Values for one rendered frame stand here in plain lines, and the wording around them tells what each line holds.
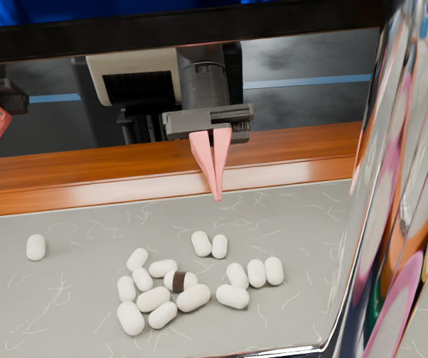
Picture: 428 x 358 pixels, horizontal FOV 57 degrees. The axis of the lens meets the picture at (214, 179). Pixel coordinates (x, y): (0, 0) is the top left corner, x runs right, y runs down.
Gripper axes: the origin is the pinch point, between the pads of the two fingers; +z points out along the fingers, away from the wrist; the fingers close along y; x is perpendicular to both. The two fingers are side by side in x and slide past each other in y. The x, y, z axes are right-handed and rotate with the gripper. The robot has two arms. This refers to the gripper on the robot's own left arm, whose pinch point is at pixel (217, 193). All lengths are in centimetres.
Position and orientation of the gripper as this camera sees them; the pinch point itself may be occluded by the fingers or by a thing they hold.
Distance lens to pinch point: 44.8
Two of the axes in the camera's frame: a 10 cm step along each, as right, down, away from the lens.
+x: -0.1, 2.1, 9.8
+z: 1.2, 9.7, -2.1
